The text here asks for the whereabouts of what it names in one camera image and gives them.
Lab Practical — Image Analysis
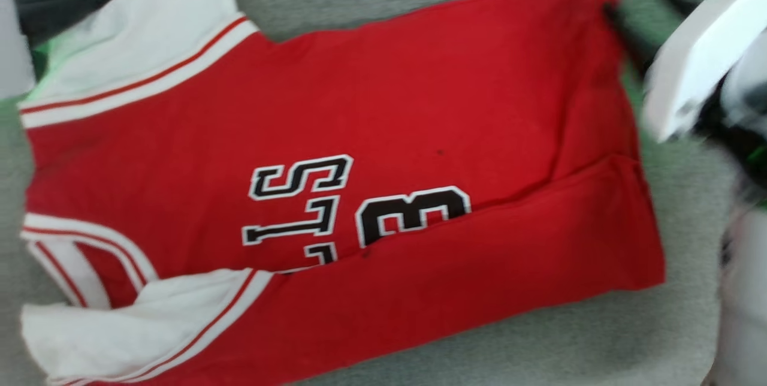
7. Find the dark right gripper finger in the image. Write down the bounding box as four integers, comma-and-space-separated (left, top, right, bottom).
602, 2, 660, 78
659, 0, 700, 16

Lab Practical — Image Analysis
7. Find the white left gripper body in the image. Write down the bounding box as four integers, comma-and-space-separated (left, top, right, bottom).
0, 0, 37, 100

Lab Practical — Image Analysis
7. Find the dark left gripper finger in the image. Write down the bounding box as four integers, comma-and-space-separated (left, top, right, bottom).
12, 0, 115, 49

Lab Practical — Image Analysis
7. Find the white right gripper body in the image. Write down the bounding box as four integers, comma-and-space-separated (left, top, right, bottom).
642, 0, 767, 144

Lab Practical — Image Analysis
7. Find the red and white jersey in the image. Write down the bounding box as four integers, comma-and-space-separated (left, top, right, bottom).
17, 0, 667, 386

